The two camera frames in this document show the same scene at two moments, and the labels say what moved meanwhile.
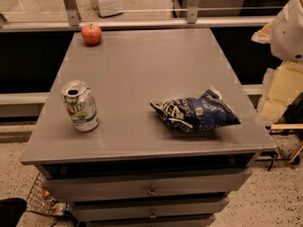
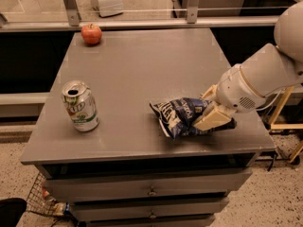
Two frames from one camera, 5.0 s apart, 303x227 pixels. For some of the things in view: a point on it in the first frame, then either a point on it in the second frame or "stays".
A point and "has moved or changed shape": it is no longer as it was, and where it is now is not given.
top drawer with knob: (148, 184) stays
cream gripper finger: (264, 35) → (238, 93)
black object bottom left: (11, 209) stays
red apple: (91, 34) stays
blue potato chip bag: (194, 114) has moved or changed shape
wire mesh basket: (40, 200) stays
